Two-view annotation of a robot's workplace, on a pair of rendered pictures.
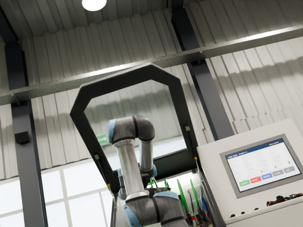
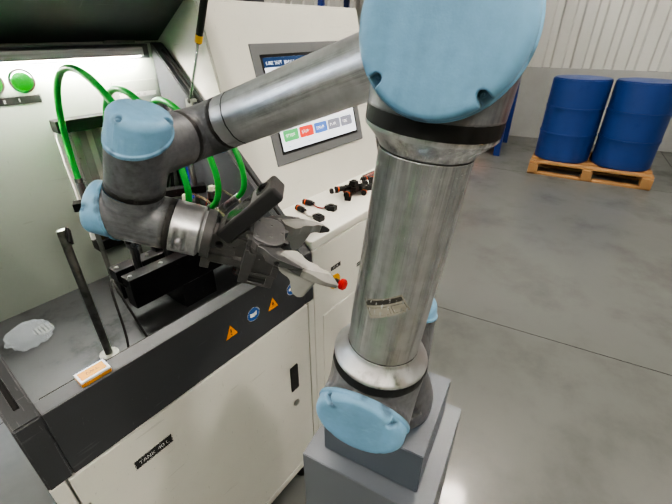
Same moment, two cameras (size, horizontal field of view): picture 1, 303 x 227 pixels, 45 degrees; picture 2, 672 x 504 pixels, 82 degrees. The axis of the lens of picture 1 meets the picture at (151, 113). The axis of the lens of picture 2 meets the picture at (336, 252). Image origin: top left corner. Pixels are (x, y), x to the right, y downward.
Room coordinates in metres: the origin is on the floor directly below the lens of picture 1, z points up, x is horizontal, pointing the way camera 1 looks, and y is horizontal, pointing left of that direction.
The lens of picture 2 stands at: (1.57, 0.50, 1.48)
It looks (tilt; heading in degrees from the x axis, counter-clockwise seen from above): 30 degrees down; 305
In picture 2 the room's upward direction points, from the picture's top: straight up
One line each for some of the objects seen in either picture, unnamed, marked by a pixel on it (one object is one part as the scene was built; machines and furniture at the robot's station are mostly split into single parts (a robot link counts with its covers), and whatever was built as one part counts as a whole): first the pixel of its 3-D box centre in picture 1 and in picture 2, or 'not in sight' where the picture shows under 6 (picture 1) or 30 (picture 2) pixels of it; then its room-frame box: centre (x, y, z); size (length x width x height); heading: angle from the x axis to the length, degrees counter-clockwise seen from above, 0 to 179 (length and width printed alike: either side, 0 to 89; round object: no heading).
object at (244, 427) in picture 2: not in sight; (234, 458); (2.17, 0.13, 0.44); 0.65 x 0.02 x 0.68; 87
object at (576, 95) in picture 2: not in sight; (599, 127); (1.69, -4.92, 0.51); 1.20 x 0.85 x 1.02; 5
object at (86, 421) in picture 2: not in sight; (205, 340); (2.19, 0.13, 0.87); 0.62 x 0.04 x 0.16; 87
